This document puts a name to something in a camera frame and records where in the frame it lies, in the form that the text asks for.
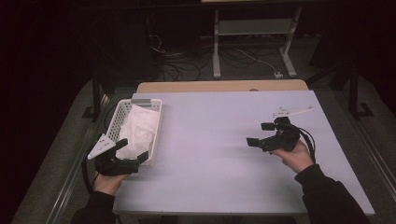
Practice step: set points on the white cloth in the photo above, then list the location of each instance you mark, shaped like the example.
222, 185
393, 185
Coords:
138, 130

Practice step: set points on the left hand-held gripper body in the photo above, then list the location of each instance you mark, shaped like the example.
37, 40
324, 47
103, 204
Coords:
115, 166

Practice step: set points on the white power plug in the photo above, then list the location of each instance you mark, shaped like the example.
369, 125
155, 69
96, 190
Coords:
278, 74

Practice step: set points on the white metal table frame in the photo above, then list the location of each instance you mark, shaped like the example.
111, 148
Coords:
253, 26

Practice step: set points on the person's right hand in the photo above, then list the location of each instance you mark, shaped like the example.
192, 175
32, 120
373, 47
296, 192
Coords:
297, 160

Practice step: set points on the white plastic basket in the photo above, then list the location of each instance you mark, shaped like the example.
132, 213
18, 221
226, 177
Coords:
115, 123

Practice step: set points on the person's left hand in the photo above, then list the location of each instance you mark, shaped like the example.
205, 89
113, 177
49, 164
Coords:
109, 184

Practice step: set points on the black metal stand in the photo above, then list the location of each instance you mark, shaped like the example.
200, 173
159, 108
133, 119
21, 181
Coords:
96, 96
354, 93

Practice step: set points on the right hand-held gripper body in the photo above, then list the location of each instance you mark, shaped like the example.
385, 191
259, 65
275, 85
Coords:
281, 140

